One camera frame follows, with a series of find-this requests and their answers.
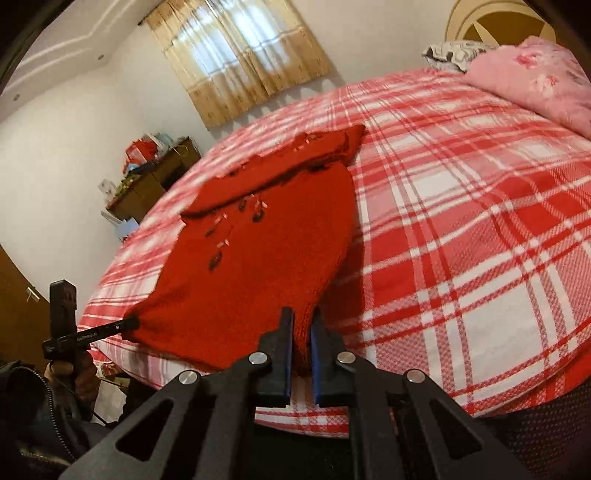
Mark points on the beige window curtain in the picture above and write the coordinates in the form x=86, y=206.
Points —
x=240, y=60

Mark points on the white greeting card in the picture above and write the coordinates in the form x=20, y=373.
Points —
x=107, y=188

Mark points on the red embroidered knit sweater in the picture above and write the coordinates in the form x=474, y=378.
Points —
x=249, y=258

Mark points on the person's dark jacket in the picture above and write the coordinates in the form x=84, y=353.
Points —
x=27, y=415

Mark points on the pink floral blanket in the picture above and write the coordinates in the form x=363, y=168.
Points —
x=540, y=78

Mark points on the brown wooden desk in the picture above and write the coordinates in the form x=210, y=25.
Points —
x=152, y=184

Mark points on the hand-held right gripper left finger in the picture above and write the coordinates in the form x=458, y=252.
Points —
x=288, y=369

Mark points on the bed with red plaid sheet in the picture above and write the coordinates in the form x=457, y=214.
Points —
x=461, y=230

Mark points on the grey patterned pillow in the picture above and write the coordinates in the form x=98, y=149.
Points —
x=452, y=53

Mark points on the white paper bag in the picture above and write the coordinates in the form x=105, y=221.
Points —
x=125, y=230

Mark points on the brown wooden door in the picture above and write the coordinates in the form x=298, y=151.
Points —
x=21, y=304

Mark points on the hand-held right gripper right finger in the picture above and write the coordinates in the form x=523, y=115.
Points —
x=315, y=369

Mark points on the cream wooden headboard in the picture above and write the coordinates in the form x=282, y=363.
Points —
x=489, y=23

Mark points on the dark dotted cloth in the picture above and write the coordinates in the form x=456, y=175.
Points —
x=545, y=438

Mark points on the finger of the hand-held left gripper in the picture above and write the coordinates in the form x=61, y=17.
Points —
x=130, y=324

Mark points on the person's left hand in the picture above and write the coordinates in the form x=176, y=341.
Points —
x=83, y=383

